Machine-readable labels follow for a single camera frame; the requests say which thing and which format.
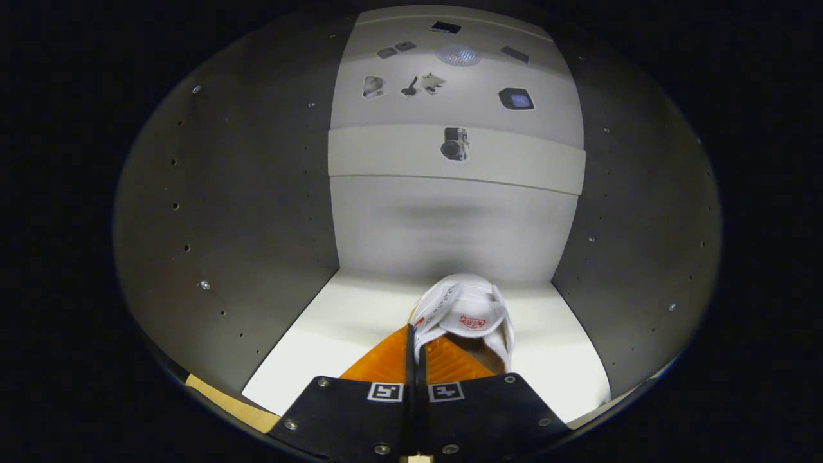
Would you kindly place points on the white shoe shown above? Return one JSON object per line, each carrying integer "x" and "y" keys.
{"x": 469, "y": 308}

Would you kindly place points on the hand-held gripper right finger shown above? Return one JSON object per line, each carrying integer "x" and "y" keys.
{"x": 488, "y": 418}

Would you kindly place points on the grey shoe cabinet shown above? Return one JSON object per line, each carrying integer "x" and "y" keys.
{"x": 244, "y": 225}

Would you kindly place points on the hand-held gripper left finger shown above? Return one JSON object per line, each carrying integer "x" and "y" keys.
{"x": 360, "y": 421}

